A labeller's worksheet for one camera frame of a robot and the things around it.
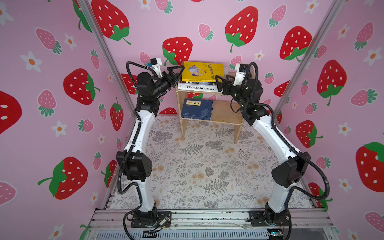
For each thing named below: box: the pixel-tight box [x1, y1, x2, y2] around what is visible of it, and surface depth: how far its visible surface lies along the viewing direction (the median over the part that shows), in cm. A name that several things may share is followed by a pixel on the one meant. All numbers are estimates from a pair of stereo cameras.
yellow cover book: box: [181, 61, 225, 82], surface depth 75 cm
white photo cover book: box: [177, 83, 222, 93], surface depth 74 cm
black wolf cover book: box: [181, 81, 217, 85], surface depth 72 cm
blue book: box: [181, 98, 214, 121], surface depth 91 cm
